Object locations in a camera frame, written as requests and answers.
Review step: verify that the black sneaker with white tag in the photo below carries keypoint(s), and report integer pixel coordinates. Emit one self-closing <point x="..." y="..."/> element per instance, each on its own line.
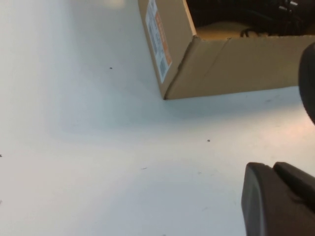
<point x="221" y="12"/>
<point x="308" y="81"/>

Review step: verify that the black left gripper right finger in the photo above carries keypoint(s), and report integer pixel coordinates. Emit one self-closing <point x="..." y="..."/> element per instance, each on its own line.
<point x="297" y="182"/>

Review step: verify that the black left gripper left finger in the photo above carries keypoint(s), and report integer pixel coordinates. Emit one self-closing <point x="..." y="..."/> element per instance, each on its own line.
<point x="265" y="204"/>

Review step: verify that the brown cardboard shoe box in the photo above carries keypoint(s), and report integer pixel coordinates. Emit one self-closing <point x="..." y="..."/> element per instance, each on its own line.
<point x="221" y="64"/>

